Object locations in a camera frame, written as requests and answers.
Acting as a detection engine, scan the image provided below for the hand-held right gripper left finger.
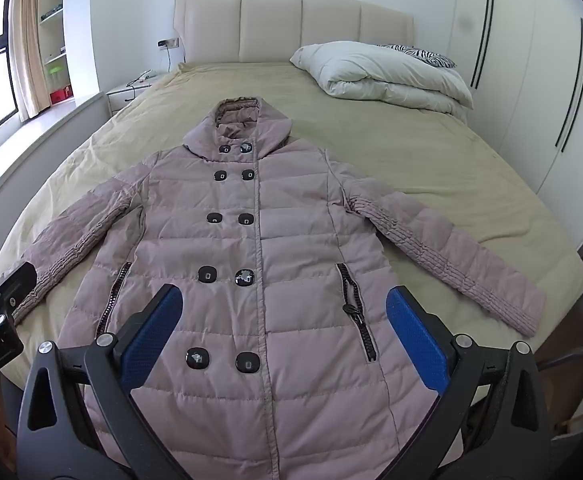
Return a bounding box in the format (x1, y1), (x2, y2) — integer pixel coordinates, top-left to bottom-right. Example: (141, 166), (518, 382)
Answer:
(16, 283), (194, 480)

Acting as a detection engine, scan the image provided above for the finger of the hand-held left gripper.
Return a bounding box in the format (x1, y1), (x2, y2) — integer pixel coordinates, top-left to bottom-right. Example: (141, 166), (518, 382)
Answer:
(0, 261), (39, 320)

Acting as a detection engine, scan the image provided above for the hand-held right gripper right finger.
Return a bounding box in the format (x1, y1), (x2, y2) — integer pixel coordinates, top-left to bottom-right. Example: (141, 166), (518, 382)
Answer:
(385, 285), (555, 480)

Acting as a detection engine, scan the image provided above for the mauve puffer coat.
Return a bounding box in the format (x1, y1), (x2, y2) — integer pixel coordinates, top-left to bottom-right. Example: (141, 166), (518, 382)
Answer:
(10, 97), (547, 480)

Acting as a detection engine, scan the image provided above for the white window sill bench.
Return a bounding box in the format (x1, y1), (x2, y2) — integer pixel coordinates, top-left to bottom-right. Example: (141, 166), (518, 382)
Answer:
(0, 92), (110, 213)

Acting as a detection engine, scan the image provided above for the beige bed cover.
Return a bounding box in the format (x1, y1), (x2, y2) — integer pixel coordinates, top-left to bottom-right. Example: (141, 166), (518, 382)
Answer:
(0, 62), (583, 396)

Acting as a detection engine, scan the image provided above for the white nightstand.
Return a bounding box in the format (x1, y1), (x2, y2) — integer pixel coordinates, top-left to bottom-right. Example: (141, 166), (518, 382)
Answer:
(106, 71), (170, 114)

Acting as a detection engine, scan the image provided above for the beige curtain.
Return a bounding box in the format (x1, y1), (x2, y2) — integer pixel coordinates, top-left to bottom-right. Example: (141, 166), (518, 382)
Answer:
(10, 0), (52, 122)

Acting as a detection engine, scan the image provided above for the small white device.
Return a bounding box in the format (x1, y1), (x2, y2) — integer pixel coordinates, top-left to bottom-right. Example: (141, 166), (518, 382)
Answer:
(127, 69), (160, 86)

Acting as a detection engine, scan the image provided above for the white built-in shelf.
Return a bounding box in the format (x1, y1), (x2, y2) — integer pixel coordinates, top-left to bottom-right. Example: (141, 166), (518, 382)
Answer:
(38, 0), (75, 107)

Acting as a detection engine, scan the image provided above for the folded white duvet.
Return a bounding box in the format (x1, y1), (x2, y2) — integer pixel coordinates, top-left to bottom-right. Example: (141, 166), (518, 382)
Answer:
(290, 42), (475, 114)

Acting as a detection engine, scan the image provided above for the zebra print pillow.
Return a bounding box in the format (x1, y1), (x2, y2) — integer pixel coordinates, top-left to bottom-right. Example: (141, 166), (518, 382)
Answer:
(379, 43), (457, 69)

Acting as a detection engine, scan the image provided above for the white wardrobe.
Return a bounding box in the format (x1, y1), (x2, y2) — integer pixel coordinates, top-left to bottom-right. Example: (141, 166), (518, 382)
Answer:
(445, 0), (583, 253)

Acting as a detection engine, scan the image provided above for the beige upholstered headboard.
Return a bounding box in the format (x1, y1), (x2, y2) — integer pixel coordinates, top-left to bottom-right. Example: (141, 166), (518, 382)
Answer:
(174, 0), (415, 66)

